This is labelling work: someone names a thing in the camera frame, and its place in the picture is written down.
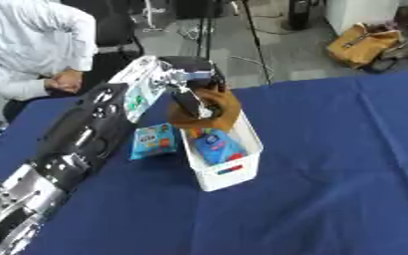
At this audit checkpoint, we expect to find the blue printed snack packet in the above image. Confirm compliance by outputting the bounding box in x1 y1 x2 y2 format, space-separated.
128 123 180 161

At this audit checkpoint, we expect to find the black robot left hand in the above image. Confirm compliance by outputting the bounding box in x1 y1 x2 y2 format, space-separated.
156 55 229 121

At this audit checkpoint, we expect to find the black office chair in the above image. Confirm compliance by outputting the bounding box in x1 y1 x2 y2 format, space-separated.
61 0 147 88

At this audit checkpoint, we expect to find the black tripod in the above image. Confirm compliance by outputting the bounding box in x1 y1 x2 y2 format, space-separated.
239 0 274 86
195 0 217 61

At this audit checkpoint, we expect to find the brown soft toy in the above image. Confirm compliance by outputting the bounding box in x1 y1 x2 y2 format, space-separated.
167 87 243 132

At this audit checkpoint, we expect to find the tan bag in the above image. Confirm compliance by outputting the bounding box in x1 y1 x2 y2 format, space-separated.
325 22 403 70

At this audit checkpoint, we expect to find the person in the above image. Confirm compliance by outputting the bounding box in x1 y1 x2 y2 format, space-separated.
0 0 100 124

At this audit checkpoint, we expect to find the white plastic box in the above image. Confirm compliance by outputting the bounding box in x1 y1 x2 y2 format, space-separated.
177 109 266 193

